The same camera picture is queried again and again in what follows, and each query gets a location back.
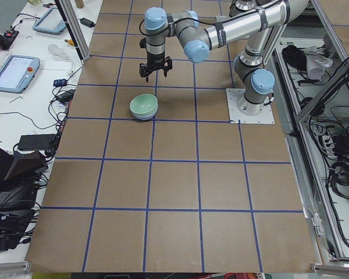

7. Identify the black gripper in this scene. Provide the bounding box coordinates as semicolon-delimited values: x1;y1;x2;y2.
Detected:
139;52;173;83

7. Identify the green ceramic bowl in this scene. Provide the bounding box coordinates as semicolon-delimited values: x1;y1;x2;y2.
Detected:
130;94;158;116

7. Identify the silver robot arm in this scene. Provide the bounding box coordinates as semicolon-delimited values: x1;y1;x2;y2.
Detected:
139;1;308;116
229;0;266;17

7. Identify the blue ceramic bowl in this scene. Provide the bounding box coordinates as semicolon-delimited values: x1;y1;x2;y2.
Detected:
132;111;157;121

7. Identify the black power adapter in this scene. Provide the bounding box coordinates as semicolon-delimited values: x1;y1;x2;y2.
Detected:
79;17;95;28

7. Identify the gold metal cylinder tool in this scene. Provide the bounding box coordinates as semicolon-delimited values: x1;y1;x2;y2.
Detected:
64;40;75;47

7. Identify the small blue plaid object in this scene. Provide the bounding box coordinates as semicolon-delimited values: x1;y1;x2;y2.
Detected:
53;78;67;87

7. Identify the far blue teach pendant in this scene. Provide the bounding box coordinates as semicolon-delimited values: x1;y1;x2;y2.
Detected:
33;7;66;35

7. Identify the blue teach pendant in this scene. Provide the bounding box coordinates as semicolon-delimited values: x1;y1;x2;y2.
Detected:
33;7;66;35
0;55;40;94

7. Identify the near blue teach pendant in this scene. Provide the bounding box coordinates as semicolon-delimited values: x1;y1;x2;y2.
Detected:
0;55;40;94

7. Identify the black laptop power brick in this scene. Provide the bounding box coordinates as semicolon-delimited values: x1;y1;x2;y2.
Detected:
17;134;56;151

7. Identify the aluminium frame post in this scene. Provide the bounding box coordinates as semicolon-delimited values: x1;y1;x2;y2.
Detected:
55;0;90;61

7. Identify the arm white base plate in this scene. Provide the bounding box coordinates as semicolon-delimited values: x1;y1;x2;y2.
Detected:
226;88;275;124

